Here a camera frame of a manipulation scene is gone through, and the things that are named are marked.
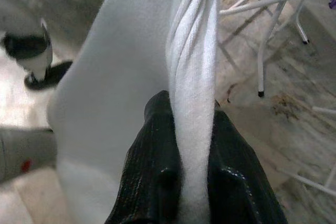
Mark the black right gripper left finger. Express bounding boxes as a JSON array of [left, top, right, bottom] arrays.
[[104, 90, 183, 224]]

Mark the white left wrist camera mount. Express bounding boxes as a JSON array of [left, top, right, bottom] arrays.
[[19, 18, 55, 82]]

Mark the grey folding chair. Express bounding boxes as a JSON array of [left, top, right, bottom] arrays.
[[219, 0, 336, 196]]

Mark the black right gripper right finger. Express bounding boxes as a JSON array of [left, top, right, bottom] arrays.
[[208, 110, 287, 224]]

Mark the white shirt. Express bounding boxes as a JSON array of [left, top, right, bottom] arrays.
[[47, 0, 224, 224]]

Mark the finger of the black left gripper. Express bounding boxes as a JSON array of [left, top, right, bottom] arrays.
[[25, 61, 74, 90]]

